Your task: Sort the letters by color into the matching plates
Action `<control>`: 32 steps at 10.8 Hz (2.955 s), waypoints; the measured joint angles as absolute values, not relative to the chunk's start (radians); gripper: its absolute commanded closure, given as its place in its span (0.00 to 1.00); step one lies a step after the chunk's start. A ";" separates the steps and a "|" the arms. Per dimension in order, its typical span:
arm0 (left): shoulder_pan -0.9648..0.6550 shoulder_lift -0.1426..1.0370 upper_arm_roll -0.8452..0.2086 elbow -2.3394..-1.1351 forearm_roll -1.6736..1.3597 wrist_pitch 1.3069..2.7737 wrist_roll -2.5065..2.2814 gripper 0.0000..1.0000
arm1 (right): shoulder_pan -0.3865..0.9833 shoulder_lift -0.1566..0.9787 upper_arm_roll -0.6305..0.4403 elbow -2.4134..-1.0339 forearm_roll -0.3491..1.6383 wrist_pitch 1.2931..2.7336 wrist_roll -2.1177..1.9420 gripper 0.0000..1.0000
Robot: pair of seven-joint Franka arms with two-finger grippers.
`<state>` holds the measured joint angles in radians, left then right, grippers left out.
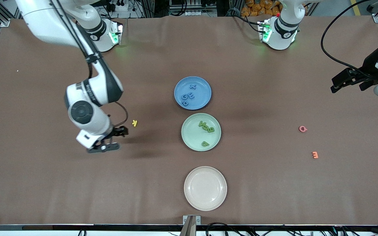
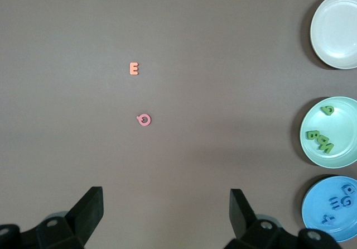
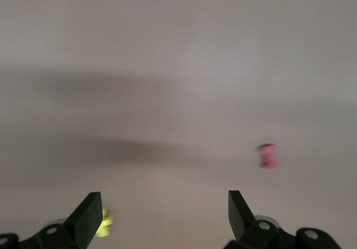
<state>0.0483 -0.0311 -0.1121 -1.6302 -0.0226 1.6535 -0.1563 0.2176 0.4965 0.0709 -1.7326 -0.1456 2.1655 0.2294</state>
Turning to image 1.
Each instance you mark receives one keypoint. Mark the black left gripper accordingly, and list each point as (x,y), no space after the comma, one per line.
(370,66)

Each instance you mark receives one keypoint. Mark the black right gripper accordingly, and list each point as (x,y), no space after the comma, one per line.
(116,131)

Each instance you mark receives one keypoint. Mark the blue foam letter G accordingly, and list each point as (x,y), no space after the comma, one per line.
(183,96)

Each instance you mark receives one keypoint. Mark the blue foam letter E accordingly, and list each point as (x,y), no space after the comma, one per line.
(191,96)

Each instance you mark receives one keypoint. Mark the green foam letter N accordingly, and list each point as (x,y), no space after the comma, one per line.
(200,123)

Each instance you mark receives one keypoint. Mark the green foam letter P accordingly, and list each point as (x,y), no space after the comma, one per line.
(204,144)

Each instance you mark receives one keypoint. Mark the blue foam letter X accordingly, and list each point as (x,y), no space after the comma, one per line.
(193,87)

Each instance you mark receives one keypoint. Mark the green foam letter U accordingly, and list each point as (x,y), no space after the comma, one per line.
(205,126)

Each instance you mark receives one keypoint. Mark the green foam letter B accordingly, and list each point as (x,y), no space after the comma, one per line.
(211,129)

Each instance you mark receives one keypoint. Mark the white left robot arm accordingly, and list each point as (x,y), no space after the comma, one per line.
(279,36)

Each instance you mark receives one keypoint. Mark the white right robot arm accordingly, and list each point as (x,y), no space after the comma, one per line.
(94,91)

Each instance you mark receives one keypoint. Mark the brown table cover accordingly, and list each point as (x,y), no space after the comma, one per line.
(143,180)

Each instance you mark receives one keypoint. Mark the green plate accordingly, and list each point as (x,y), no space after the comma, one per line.
(192,136)

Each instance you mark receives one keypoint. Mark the pink foam letter G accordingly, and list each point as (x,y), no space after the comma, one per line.
(300,129)

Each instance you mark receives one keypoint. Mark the orange foam letter E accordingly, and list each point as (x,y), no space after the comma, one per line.
(315,155)

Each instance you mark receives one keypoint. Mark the blue plate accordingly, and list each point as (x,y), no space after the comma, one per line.
(202,95)

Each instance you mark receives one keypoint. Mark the beige pink plate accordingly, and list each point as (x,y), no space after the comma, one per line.
(205,188)

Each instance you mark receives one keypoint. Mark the bag of oranges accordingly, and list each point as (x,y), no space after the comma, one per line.
(258,6)

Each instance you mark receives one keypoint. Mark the white power strip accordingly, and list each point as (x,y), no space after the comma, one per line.
(191,13)
(121,7)

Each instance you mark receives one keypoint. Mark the black table edge rail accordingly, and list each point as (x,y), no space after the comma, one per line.
(77,227)

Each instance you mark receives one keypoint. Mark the silver camera mount bracket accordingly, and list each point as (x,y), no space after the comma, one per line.
(191,221)

